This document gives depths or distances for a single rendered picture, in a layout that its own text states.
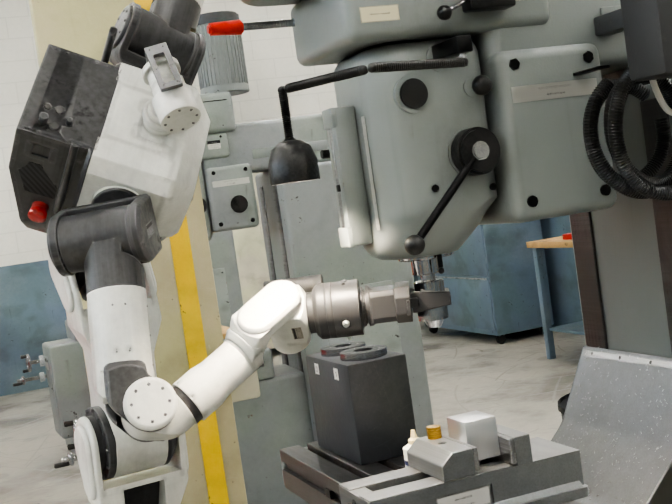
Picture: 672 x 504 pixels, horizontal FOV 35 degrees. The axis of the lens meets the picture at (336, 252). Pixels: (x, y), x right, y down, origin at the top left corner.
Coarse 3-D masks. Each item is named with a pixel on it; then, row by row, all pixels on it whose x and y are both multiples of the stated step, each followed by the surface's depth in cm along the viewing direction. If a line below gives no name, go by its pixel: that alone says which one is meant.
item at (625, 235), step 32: (640, 128) 172; (640, 160) 173; (576, 224) 192; (608, 224) 184; (640, 224) 176; (576, 256) 194; (608, 256) 185; (640, 256) 177; (608, 288) 187; (640, 288) 178; (608, 320) 188; (640, 320) 180; (640, 352) 181
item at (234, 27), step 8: (208, 24) 165; (216, 24) 165; (224, 24) 165; (232, 24) 165; (240, 24) 166; (248, 24) 167; (256, 24) 167; (264, 24) 168; (272, 24) 168; (280, 24) 168; (288, 24) 169; (208, 32) 165; (216, 32) 165; (224, 32) 165; (232, 32) 166; (240, 32) 166
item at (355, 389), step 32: (320, 352) 216; (352, 352) 201; (384, 352) 200; (320, 384) 209; (352, 384) 195; (384, 384) 197; (320, 416) 212; (352, 416) 196; (384, 416) 197; (352, 448) 198; (384, 448) 197
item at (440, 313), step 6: (426, 288) 165; (432, 288) 165; (438, 288) 165; (444, 288) 167; (444, 306) 166; (420, 312) 166; (426, 312) 165; (432, 312) 165; (438, 312) 165; (444, 312) 166; (420, 318) 166; (426, 318) 165; (432, 318) 165; (438, 318) 165; (444, 318) 166
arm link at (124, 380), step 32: (128, 288) 161; (96, 320) 160; (128, 320) 159; (96, 352) 159; (128, 352) 158; (96, 384) 158; (128, 384) 155; (160, 384) 155; (128, 416) 153; (160, 416) 154
